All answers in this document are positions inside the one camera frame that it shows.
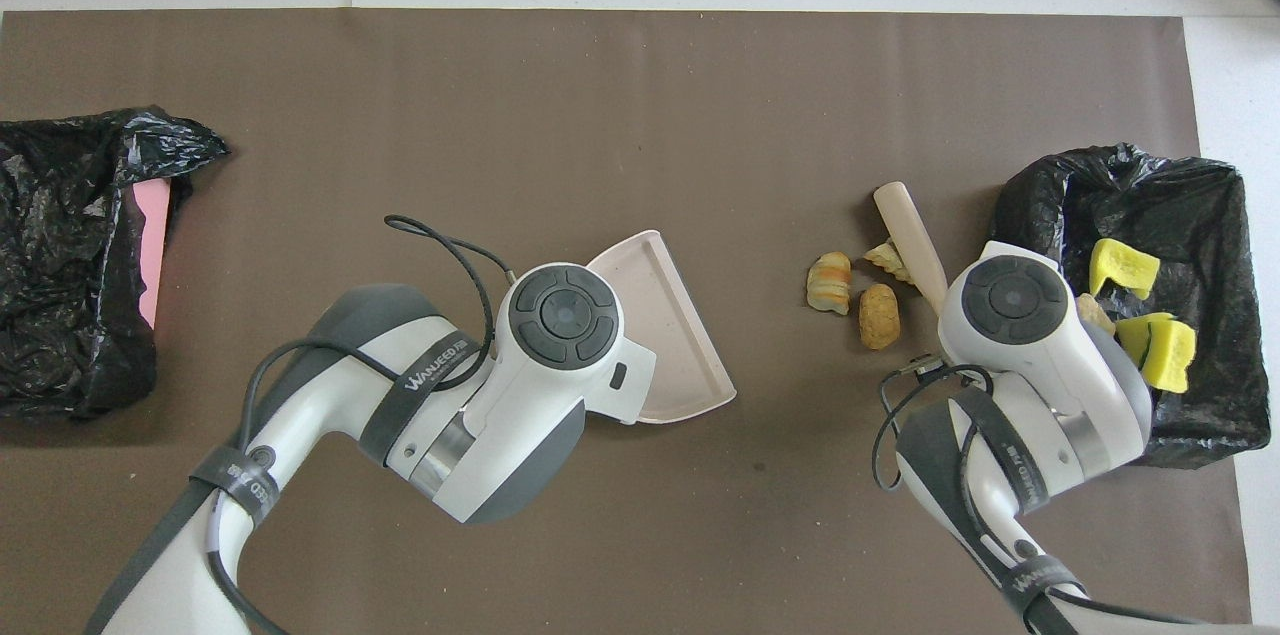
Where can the black bag lined bin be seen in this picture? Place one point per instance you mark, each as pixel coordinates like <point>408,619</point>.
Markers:
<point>1210,215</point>

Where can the large yellow sponge piece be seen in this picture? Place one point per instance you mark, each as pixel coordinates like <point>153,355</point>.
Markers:
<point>1132,335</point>

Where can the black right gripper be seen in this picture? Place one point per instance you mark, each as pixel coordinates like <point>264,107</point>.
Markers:
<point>925,366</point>

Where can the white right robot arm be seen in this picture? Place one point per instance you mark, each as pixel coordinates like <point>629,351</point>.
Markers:
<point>1030,365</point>

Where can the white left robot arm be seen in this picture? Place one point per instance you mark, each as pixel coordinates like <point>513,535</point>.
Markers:
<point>520,395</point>

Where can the pale chip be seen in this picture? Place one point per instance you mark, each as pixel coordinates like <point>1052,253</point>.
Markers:
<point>885,260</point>

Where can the brown paper table mat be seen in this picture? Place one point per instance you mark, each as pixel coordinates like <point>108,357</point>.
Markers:
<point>640,75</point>

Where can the small striped croissant toy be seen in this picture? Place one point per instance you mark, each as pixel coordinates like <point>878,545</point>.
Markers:
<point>830,283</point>

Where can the pale pink dustpan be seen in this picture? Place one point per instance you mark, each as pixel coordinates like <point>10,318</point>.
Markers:
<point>680,335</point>

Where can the beige hand brush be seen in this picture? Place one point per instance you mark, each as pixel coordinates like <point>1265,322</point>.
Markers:
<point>910,235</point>

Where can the loose black trash bag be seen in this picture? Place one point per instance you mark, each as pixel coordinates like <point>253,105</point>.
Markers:
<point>70,265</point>

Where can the small yellow sponge piece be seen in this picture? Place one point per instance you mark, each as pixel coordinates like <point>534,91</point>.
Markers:
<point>1175,355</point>

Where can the large striped croissant toy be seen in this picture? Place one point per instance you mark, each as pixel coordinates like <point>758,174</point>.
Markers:
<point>1098,313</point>

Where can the brown fried nugget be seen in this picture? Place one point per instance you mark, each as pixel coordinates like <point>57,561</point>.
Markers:
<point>880,318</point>

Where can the pink plastic bin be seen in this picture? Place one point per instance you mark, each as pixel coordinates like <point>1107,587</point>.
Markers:
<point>152,245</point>

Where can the yellow green sponge piece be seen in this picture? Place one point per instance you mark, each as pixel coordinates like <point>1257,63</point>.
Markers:
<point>1125,265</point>

